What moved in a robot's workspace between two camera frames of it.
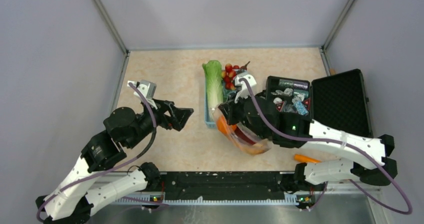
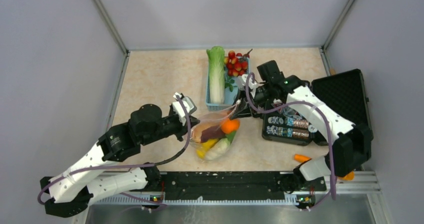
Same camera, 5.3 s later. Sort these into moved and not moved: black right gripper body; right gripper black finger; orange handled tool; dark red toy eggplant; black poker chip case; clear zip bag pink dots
Moved: dark red toy eggplant; black right gripper body; clear zip bag pink dots; right gripper black finger
Not moved: orange handled tool; black poker chip case
